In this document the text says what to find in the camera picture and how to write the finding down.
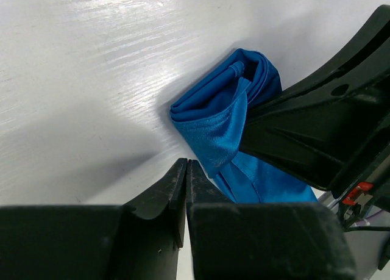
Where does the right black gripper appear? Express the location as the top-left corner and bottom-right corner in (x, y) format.
(239, 87), (389, 273)

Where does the blue cloth napkin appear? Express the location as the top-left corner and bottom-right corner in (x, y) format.
(169, 49), (317, 203)

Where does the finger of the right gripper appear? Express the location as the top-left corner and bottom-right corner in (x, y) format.
(246, 4), (389, 126)

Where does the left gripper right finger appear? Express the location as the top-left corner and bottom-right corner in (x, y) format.
(186, 160), (356, 279)

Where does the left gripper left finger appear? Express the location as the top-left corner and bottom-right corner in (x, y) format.
(1, 159), (188, 279)

